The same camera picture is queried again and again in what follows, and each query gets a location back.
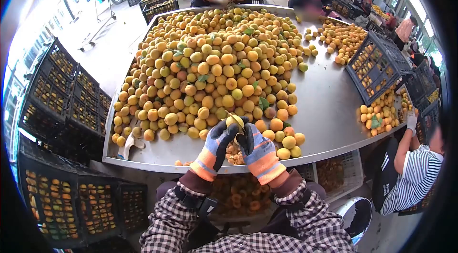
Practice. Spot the metal sorting table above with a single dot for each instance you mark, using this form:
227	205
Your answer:
325	110

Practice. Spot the person's body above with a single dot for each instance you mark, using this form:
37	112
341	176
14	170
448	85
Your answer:
257	243

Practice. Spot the black wrist band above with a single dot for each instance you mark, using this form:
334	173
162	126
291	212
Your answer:
196	202

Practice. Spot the white work glove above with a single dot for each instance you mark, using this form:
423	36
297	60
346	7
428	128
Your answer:
129	144

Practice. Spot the metal bucket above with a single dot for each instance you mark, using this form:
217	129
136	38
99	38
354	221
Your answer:
354	217

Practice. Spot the stack of black fruit crates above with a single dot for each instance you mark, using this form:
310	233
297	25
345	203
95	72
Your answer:
60	153

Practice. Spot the person's right hand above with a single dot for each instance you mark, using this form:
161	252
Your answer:
263	156

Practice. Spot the metal frame trolley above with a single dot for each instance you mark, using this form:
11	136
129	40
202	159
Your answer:
98	20

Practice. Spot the person's left fingers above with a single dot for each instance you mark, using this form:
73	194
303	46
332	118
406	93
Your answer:
225	135

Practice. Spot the person's right fingers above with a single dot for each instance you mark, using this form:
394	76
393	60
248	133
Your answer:
247	138

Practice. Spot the white plastic crate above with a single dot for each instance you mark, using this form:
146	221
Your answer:
338	174

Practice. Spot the pile of apricots beside crate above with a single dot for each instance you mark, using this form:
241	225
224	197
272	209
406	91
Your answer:
379	111

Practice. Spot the row of black crates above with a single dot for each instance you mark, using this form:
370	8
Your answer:
425	95

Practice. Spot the tipped black plastic crate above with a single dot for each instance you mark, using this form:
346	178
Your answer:
377	68

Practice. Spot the large pile of apricots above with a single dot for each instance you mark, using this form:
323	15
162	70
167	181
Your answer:
207	70

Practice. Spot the crate of apricot halves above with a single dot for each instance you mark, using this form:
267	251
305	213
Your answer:
239	195

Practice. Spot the person's left hand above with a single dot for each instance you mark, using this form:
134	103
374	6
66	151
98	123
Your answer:
211	153

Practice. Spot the heap of halved apricots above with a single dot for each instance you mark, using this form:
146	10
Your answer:
234	155

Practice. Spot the single yellow apricot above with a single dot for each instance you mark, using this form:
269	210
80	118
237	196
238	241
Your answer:
234	122

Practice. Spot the small pile of apricots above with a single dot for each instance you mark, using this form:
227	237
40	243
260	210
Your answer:
340	40

